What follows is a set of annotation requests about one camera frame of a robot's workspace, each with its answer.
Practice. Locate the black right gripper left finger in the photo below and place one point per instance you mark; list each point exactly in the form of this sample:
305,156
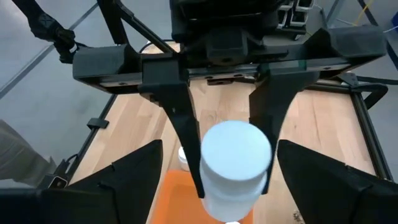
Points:
93,202

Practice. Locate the orange plastic basket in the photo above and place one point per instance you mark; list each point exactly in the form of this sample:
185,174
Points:
177,202

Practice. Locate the black table side rail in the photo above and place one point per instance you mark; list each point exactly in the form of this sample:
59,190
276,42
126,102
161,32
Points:
371,137
93,137

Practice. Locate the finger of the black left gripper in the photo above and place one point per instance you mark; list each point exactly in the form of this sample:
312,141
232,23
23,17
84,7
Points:
174,93
276,93

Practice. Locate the small white bottle cap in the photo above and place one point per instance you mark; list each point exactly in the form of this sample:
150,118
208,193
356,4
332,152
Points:
183,160

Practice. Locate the black clamp bracket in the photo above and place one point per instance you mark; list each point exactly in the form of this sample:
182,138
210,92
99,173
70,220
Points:
58,182

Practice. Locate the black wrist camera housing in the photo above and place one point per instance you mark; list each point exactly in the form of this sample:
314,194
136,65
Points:
227,46

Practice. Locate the black aluminium frame post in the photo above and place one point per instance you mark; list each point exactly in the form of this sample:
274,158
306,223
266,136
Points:
112,21

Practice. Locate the black diagonal frame brace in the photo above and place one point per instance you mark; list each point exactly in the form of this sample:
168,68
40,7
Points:
146,29

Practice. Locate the black corner bracket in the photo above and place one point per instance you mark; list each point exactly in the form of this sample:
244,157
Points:
373,91

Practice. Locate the white pill bottle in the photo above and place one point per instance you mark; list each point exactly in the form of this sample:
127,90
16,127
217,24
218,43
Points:
233,222
234,149

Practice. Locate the black rail clip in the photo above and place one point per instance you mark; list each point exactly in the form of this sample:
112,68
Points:
98,123

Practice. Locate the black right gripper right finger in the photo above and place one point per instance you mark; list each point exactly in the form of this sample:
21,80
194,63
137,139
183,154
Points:
335,199

